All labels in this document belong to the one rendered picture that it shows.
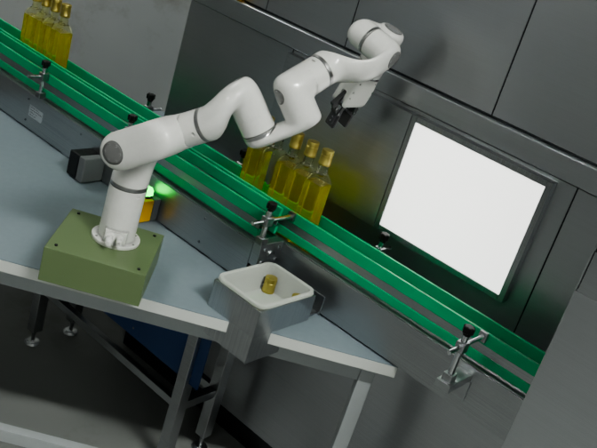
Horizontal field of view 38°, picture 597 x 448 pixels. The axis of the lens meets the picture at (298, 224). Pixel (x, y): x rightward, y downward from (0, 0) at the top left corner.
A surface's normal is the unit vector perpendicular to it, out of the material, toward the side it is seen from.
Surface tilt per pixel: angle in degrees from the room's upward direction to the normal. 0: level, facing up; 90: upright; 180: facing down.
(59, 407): 0
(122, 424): 0
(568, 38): 90
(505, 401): 90
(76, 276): 90
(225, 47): 90
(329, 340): 0
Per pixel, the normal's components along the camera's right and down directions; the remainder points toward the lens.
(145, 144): -0.35, 0.30
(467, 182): -0.64, 0.13
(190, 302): 0.28, -0.88
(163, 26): -0.04, 0.39
